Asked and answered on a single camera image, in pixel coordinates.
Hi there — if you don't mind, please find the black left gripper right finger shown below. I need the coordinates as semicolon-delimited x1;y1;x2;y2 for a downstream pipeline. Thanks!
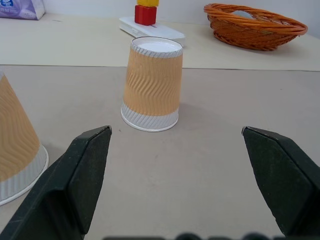
241;126;320;240

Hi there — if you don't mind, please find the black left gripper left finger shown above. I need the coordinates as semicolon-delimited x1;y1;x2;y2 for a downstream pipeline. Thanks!
0;125;113;240

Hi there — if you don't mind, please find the orange ribbed paper cup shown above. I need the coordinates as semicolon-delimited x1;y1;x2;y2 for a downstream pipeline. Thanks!
0;71;50;207
120;36;184;133

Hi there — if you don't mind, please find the orange wicker basket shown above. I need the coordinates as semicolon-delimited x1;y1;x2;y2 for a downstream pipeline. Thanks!
203;2;309;52

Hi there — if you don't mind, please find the white plastic tray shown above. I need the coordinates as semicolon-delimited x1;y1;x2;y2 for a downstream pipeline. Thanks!
118;16;187;49

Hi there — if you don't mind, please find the red wooden block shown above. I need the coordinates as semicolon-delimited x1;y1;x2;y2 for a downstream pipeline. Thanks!
134;4;158;27

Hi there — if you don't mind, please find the purple tissue pack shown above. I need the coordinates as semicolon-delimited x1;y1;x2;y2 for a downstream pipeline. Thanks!
0;0;46;21

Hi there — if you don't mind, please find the yellow wooden block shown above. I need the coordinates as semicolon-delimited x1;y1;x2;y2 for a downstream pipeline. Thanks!
136;0;160;8

